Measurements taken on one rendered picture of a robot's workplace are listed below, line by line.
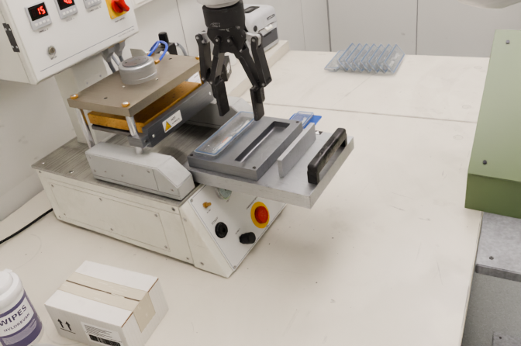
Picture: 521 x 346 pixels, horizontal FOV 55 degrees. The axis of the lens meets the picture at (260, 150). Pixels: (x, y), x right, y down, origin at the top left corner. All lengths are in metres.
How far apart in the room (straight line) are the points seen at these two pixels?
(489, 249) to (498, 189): 0.14
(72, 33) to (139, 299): 0.59
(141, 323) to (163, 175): 0.28
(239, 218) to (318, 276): 0.21
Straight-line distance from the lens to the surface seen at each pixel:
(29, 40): 1.13
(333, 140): 0.97
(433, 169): 1.35
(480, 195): 1.20
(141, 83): 1.12
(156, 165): 1.01
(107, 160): 1.10
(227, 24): 0.91
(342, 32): 3.60
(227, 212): 1.09
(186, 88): 1.17
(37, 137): 1.57
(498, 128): 1.19
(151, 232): 1.14
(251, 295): 1.04
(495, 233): 1.18
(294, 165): 0.98
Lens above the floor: 1.50
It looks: 31 degrees down
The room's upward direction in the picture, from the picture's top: 9 degrees counter-clockwise
